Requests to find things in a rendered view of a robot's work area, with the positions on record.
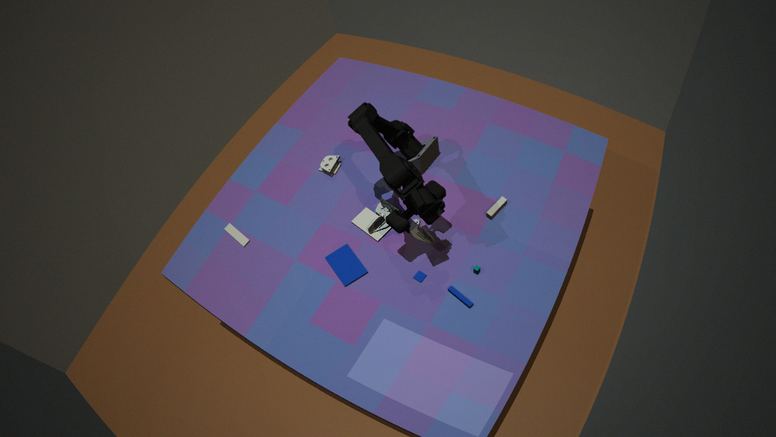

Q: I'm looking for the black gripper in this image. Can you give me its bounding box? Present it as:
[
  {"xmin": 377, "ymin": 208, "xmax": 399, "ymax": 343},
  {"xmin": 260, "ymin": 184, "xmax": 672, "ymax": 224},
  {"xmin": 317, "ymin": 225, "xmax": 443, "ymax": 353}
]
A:
[{"xmin": 385, "ymin": 181, "xmax": 446, "ymax": 234}]

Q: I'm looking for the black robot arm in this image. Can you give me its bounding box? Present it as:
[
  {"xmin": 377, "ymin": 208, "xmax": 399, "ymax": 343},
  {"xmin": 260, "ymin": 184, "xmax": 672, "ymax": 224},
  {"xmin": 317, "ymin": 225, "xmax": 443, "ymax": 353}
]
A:
[{"xmin": 348, "ymin": 102, "xmax": 445, "ymax": 225}]

